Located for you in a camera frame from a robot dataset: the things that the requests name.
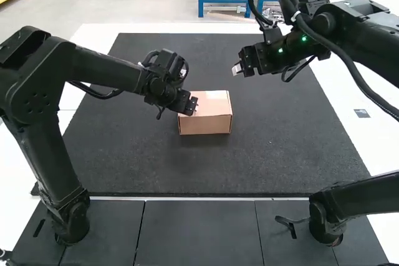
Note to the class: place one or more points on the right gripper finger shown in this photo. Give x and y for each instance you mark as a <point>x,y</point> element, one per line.
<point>237,69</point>

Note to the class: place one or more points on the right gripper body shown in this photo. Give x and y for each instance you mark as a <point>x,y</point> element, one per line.
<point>255,60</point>

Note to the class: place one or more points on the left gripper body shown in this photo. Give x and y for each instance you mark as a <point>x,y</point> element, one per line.
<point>184,102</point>

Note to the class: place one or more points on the cardboard box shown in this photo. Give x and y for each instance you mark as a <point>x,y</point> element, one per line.
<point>205,116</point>

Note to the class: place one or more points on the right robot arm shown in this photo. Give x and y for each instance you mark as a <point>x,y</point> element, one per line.
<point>358,26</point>

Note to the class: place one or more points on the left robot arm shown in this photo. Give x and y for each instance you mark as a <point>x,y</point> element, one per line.
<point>40,91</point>

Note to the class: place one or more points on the black mat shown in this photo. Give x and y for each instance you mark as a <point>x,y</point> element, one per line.
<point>249,154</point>

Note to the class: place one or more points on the small black label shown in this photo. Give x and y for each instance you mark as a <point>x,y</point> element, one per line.
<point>362,113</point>

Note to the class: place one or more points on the dark base panel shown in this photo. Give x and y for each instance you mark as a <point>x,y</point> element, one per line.
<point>109,235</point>
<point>280,250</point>
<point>199,235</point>

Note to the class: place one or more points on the black clamp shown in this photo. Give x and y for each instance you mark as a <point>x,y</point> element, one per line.
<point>290,223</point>

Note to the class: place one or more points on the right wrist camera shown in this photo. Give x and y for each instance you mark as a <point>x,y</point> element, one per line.
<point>270,34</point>

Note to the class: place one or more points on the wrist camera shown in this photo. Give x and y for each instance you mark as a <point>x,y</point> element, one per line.
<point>170,62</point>
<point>270,34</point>

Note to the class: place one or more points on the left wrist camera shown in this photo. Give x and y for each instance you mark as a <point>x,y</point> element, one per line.
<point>170,62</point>

